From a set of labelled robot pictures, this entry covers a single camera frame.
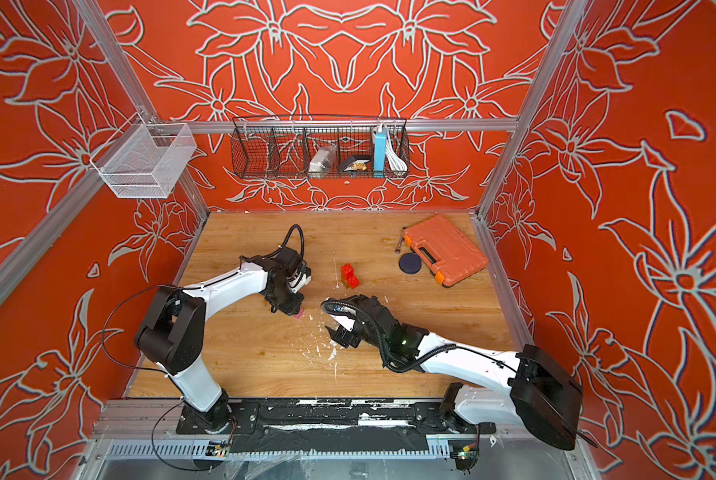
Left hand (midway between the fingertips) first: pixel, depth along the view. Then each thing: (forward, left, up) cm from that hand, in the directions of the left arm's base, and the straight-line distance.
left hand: (295, 306), depth 91 cm
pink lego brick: (-2, -2, -1) cm, 3 cm away
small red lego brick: (+9, -16, +4) cm, 19 cm away
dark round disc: (+20, -37, -2) cm, 42 cm away
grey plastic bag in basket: (+35, -6, +29) cm, 46 cm away
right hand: (-8, -13, +11) cm, 19 cm away
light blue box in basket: (+36, -24, +32) cm, 54 cm away
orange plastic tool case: (+21, -50, +3) cm, 54 cm away
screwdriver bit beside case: (+30, -34, -2) cm, 45 cm away
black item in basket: (+32, -17, +31) cm, 48 cm away
